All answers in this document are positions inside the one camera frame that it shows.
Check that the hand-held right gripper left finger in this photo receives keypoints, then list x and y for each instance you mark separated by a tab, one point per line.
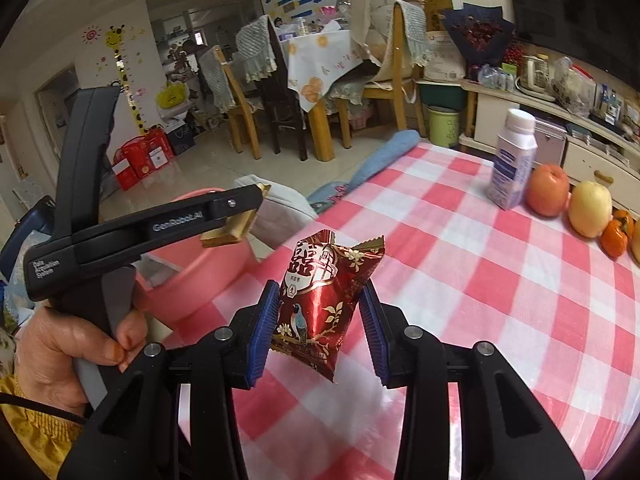
265	330

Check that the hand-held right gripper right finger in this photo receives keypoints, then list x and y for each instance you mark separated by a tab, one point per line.
372	335

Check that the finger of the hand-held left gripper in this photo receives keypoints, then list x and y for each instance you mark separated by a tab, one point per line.
232	205

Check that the red gold patterned snack packet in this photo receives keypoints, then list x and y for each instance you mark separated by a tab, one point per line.
320	300

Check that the pink plastic bucket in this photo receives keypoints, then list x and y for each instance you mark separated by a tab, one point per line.
200	270

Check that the person's left forearm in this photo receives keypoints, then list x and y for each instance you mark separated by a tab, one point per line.
30	440

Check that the person's left hand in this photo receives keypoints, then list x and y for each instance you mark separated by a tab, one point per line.
45	355

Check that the grey cushion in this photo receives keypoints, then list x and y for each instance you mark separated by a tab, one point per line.
285	210

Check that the red gift box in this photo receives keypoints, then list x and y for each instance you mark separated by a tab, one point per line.
157	150
130	165

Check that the floral cushion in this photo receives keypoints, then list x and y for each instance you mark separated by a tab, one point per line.
327	197

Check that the pink checked tablecloth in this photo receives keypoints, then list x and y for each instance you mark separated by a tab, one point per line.
450	270

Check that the wooden dining table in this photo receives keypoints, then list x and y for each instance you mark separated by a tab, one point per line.
325	135

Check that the wooden chair knitted cover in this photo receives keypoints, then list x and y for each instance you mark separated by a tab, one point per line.
220	85

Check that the yellow plastic bag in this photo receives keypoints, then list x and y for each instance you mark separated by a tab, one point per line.
172	96

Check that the dark chair knitted cover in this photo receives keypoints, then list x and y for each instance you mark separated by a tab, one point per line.
270	85

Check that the blue cushion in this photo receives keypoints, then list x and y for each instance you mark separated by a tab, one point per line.
385	160

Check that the white orange print tablecloth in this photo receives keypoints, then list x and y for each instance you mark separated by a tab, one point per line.
320	70

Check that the white bottle blue label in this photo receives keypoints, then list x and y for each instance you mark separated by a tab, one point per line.
512	170

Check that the green plastic bin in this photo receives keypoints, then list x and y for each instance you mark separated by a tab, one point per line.
444	127

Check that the beige tote bag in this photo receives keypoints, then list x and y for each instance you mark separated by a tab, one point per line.
370	25

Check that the red apple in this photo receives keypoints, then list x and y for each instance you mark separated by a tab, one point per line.
547	190

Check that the wooden chair green cover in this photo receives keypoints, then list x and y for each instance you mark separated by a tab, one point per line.
405	35

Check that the large yellow apple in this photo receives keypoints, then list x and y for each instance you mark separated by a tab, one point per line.
590	210

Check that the white TV cabinet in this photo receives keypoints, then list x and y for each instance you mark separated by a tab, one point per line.
500	110

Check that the white rice sack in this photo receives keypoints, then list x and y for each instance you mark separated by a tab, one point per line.
445	57

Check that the orange persimmon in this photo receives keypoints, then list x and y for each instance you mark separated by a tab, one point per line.
617	237

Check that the silver box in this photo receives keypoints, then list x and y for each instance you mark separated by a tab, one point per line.
551	140

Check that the dark blue flower bouquet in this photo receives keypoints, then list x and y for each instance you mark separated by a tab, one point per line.
477	35

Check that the glass kettle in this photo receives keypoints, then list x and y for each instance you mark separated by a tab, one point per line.
536	75

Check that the clear plastic food bag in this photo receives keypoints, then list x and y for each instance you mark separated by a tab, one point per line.
575	87

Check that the black television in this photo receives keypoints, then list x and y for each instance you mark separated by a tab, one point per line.
575	5

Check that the giraffe wall sticker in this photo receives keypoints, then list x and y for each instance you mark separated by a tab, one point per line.
120	60

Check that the sun wall sticker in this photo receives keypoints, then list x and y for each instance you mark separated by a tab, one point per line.
91	35

